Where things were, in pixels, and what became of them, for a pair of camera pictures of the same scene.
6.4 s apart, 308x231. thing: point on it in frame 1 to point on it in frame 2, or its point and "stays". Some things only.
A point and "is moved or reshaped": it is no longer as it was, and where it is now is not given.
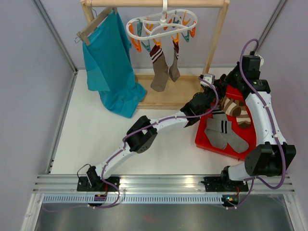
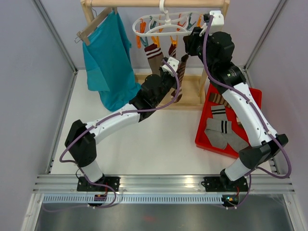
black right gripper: (229, 79) to (192, 40)
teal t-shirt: (109, 70) stays
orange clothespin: (177, 39) is moved or reshaped
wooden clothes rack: (178, 94) stays
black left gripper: (222, 88) to (162, 72)
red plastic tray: (248, 134) stays
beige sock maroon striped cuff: (174, 73) is moved or reshaped
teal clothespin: (147, 47) to (145, 43)
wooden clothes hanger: (83, 35) stays
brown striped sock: (236, 108) is moved or reshaped
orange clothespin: (158, 43) is moved or reshaped
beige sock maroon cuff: (160, 67) is moved or reshaped
